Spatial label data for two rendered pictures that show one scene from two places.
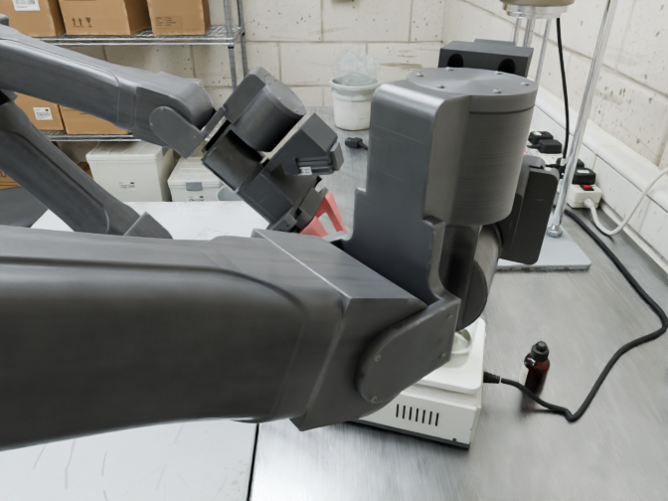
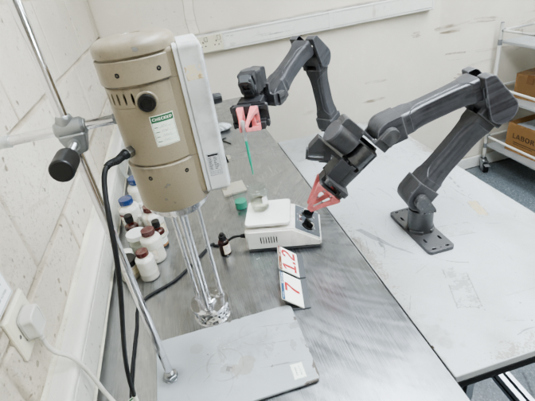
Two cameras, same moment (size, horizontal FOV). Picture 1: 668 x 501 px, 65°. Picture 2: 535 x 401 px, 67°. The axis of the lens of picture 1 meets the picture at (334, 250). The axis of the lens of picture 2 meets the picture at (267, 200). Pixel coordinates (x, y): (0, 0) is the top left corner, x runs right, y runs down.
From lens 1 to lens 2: 1.40 m
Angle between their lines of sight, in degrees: 118
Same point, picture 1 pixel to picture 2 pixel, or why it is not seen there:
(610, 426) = (199, 246)
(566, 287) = (185, 319)
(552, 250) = (181, 350)
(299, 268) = (271, 78)
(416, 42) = not seen: outside the picture
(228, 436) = (338, 208)
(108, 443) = (376, 197)
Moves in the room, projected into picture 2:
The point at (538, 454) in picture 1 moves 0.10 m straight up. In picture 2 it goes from (229, 231) to (222, 203)
